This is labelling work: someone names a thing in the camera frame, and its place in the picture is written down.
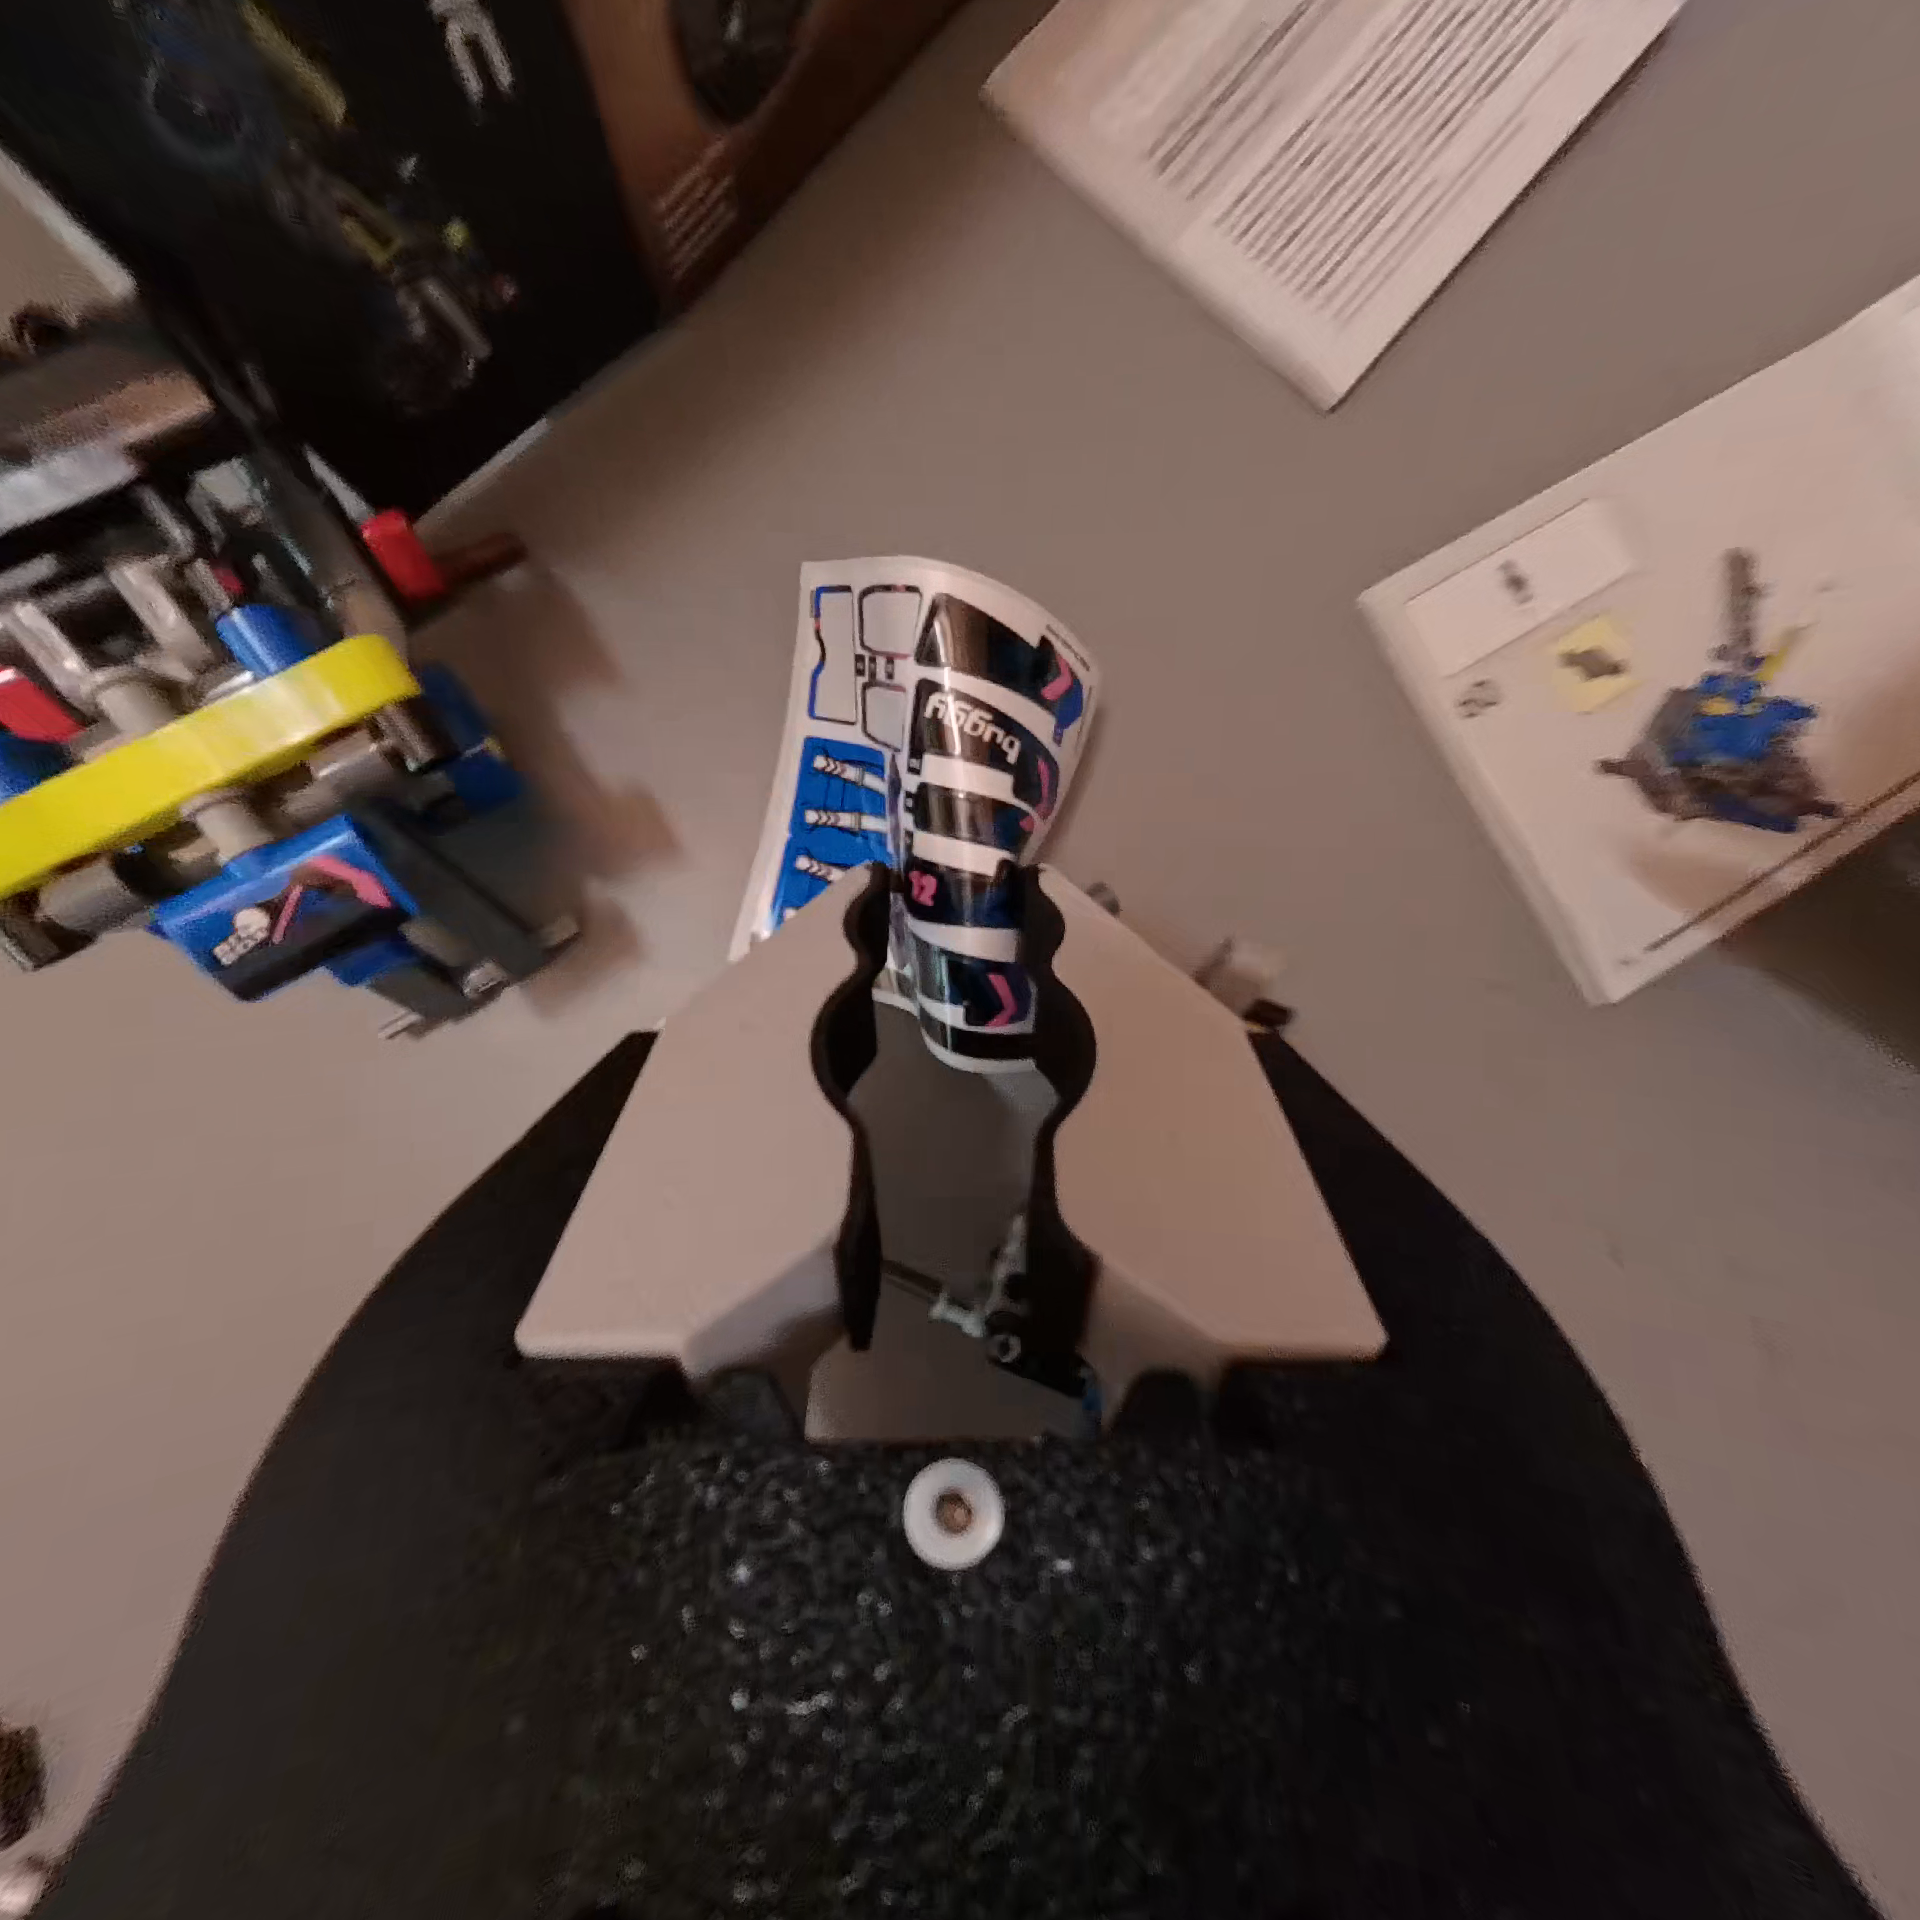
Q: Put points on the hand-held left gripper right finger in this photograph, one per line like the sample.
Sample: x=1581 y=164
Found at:
x=1215 y=1185

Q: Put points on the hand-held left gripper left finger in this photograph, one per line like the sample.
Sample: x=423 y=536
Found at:
x=705 y=1185

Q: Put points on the small blue grey lego assembly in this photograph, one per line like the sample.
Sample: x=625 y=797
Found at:
x=991 y=1305

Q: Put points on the lego sticker sheet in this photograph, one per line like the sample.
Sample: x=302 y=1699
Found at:
x=975 y=720

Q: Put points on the large lego buggy chassis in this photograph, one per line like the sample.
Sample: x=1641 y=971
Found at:
x=195 y=751

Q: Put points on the black lego set box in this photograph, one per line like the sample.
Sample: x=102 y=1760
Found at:
x=375 y=180

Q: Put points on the open building instruction booklet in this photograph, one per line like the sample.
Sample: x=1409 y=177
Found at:
x=1652 y=720

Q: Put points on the white feedback leaflet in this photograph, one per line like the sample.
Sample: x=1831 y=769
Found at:
x=1320 y=149

